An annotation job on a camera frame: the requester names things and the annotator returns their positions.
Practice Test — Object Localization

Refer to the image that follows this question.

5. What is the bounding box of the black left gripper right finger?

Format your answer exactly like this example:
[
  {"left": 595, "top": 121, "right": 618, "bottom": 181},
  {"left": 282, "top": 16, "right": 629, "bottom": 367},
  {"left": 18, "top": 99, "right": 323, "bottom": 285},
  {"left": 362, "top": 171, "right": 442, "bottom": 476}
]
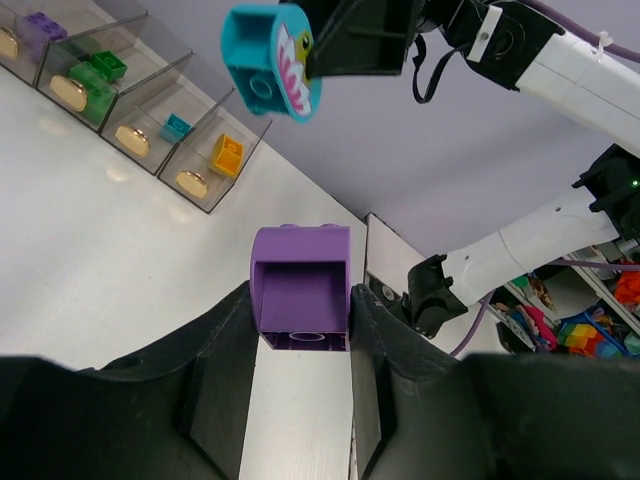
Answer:
[{"left": 350, "top": 285, "right": 639, "bottom": 479}]

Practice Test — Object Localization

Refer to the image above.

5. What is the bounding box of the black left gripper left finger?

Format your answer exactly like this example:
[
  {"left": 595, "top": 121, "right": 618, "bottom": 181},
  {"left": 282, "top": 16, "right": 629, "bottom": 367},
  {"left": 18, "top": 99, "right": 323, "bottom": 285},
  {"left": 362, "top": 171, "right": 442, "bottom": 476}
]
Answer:
[{"left": 1, "top": 284, "right": 258, "bottom": 479}]

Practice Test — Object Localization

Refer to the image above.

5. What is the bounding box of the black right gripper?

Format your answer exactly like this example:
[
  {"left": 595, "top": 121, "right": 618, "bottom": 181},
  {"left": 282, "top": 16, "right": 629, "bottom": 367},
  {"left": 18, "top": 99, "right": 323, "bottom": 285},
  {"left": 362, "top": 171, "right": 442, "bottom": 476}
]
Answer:
[{"left": 304, "top": 0, "right": 565, "bottom": 95}]

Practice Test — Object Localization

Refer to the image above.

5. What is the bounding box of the teal lotus frog oval lego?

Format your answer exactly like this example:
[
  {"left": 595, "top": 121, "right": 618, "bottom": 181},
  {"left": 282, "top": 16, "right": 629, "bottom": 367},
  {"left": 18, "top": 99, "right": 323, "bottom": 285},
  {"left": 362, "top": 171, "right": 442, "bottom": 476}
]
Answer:
[{"left": 220, "top": 3, "right": 322, "bottom": 123}]

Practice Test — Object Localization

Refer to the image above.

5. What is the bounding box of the small yellow lego brick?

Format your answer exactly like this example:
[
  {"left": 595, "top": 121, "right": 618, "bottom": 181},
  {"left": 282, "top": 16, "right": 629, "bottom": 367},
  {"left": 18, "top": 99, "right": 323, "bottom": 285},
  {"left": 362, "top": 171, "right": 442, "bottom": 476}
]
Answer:
[{"left": 209, "top": 134, "right": 244, "bottom": 179}]

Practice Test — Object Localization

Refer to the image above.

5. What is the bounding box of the purple lotus oval lego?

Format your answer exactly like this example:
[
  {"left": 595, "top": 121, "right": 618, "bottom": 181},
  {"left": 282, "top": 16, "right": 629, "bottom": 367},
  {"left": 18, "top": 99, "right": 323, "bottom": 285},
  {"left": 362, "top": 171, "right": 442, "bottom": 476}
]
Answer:
[{"left": 249, "top": 224, "right": 351, "bottom": 352}]

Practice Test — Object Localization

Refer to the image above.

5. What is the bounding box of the teal cube lego brick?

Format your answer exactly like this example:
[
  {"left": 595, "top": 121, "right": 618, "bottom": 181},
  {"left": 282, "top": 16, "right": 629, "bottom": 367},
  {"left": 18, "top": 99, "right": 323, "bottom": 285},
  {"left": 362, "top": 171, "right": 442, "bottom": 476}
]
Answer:
[{"left": 159, "top": 113, "right": 192, "bottom": 144}]

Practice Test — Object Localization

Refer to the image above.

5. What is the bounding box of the green hollow square lego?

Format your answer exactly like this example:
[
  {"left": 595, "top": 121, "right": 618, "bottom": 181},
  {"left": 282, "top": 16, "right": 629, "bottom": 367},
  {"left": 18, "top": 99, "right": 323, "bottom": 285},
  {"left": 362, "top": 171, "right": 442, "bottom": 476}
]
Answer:
[{"left": 90, "top": 50, "right": 128, "bottom": 83}]

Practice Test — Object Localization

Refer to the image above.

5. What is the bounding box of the green curved lego brick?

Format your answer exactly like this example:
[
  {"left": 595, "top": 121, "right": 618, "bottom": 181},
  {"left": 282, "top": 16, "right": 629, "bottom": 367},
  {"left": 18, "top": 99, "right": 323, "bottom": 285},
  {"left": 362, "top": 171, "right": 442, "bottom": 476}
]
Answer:
[{"left": 67, "top": 62, "right": 116, "bottom": 127}]

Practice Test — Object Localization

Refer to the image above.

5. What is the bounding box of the purple butterfly curved lego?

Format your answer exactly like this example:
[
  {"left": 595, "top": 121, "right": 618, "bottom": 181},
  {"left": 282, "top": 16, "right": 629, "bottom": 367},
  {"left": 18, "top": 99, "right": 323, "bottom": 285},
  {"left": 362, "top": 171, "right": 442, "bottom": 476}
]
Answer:
[{"left": 16, "top": 11, "right": 68, "bottom": 62}]

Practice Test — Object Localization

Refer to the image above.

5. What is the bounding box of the green square lego brick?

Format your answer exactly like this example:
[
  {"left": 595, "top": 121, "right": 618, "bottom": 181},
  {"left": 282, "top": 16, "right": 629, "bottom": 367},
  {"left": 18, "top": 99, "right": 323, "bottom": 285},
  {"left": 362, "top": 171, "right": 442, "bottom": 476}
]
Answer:
[{"left": 64, "top": 36, "right": 103, "bottom": 61}]

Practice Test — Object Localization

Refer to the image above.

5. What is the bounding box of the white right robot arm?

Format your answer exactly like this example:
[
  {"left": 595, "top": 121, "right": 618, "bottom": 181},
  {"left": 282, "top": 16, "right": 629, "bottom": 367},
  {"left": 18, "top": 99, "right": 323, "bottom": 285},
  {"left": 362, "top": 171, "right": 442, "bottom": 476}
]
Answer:
[{"left": 274, "top": 58, "right": 609, "bottom": 257}]

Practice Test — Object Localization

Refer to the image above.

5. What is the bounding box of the colourful toy shelf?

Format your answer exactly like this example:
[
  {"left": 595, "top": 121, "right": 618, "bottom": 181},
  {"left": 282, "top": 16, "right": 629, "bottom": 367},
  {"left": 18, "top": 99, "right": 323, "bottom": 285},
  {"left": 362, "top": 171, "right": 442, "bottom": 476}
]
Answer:
[{"left": 490, "top": 241, "right": 639, "bottom": 360}]

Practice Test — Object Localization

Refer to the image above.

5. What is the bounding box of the clear yellow-lego bin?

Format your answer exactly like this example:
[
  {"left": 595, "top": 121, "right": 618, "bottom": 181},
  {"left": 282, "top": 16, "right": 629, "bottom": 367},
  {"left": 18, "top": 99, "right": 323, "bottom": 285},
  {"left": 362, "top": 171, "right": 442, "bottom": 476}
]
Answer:
[{"left": 159, "top": 91, "right": 271, "bottom": 214}]

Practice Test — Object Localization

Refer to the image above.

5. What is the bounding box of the clear teal-lego bin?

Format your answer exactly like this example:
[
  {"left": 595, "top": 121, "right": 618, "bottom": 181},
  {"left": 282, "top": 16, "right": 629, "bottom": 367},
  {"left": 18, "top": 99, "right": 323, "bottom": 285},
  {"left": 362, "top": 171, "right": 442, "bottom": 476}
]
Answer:
[{"left": 100, "top": 53, "right": 232, "bottom": 175}]

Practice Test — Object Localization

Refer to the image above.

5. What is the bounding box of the clear green-lego bin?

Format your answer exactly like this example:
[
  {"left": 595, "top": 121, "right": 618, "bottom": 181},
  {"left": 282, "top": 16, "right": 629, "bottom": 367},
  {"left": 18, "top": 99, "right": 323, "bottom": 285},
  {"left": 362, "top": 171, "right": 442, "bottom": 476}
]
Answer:
[{"left": 36, "top": 14, "right": 193, "bottom": 132}]

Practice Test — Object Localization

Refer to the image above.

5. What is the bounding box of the clear purple-lego bin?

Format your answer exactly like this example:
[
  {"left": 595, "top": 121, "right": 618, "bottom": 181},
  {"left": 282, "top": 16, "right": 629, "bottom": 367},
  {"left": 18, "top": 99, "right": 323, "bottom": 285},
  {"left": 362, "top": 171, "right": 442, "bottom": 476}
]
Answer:
[{"left": 1, "top": 0, "right": 148, "bottom": 85}]

